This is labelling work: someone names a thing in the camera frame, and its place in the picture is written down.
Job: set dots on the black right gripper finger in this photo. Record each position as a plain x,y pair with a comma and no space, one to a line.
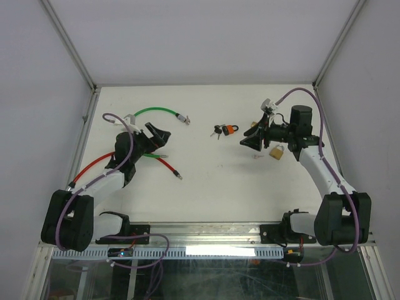
254,139
262,124

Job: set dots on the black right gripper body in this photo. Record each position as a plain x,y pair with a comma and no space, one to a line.
277,132

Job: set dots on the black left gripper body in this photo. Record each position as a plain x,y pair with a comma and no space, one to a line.
144,145

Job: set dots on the large brass padlock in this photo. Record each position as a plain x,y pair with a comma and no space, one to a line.
277,152

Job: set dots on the orange black padlock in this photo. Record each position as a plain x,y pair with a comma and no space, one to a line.
229,129

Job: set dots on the keys of orange padlock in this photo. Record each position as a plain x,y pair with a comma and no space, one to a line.
218,130

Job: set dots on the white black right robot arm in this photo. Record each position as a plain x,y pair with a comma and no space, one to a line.
344,214

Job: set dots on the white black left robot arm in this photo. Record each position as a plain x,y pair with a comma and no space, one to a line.
79,204

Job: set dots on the silver keys of green lock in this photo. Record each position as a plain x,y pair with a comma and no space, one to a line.
187,120

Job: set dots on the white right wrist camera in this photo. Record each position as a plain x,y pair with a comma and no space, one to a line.
270,106

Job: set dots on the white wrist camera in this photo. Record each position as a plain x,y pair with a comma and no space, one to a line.
270,106
130,124

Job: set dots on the green cable lock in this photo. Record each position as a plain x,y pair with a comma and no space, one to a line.
159,113

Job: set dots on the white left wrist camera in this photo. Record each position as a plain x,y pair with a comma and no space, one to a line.
130,124

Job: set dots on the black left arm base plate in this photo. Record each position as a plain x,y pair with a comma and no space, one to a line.
126,237

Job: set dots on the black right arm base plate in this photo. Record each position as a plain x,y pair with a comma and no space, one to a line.
274,234

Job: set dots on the aluminium mounting rail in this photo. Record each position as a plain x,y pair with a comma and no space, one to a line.
200,232

